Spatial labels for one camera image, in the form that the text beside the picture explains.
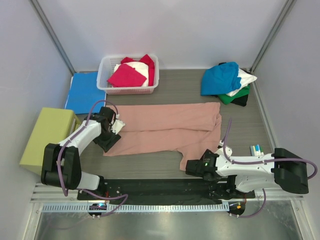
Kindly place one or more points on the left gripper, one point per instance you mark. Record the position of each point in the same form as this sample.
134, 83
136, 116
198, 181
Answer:
106, 145

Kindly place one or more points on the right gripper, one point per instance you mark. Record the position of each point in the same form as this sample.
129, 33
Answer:
207, 151

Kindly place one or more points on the pink t-shirt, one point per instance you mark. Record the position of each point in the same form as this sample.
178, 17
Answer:
189, 129

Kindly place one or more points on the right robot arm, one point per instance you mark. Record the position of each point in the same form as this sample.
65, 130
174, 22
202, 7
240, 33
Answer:
233, 177

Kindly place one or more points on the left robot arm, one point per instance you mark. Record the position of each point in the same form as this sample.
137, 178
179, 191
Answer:
61, 165

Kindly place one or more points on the yellow-green box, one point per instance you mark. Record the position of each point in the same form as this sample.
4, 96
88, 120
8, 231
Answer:
52, 126

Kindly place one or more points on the blue folder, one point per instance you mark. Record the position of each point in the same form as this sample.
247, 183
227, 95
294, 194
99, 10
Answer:
83, 93

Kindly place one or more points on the marker pens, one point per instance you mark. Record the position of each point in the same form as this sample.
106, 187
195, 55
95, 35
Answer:
256, 150

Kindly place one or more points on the red t-shirt in basket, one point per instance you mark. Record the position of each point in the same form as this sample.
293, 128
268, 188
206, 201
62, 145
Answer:
145, 59

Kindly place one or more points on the green t-shirt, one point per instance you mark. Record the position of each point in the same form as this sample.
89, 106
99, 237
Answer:
227, 99

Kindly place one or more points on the white plastic basket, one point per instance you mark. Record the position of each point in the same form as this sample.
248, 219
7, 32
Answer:
105, 71

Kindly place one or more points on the black t-shirt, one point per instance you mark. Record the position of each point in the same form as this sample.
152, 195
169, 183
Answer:
240, 101

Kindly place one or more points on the white t-shirt in basket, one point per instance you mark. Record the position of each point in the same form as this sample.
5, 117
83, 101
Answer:
130, 74

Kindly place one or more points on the blue t-shirt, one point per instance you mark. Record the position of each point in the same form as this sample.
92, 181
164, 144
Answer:
220, 79

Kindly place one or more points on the white t-shirt on pile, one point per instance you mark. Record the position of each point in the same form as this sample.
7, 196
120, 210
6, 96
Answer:
245, 80

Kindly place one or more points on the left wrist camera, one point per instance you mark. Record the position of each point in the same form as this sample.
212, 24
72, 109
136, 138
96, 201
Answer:
116, 124

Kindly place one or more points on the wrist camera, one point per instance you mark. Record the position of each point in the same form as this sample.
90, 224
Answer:
220, 150
116, 124

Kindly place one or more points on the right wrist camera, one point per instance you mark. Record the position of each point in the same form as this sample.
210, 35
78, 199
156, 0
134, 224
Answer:
220, 150

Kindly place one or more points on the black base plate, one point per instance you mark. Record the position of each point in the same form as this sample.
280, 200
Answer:
167, 192

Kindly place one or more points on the white slotted cable duct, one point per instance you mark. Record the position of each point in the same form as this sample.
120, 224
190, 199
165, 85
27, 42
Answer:
105, 208

